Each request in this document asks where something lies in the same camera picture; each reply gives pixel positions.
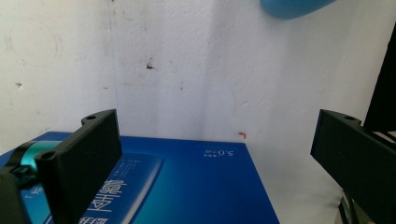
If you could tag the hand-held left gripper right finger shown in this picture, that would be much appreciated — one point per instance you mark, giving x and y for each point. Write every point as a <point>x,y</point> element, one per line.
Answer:
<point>358,155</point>

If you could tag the blue cardboard box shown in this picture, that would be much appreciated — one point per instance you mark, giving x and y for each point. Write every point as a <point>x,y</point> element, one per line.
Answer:
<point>193,186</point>

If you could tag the blue bottle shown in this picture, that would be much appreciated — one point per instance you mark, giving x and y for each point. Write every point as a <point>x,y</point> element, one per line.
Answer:
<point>292,7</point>

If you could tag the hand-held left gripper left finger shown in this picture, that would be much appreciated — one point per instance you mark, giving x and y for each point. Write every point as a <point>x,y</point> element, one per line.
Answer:
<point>81,168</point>

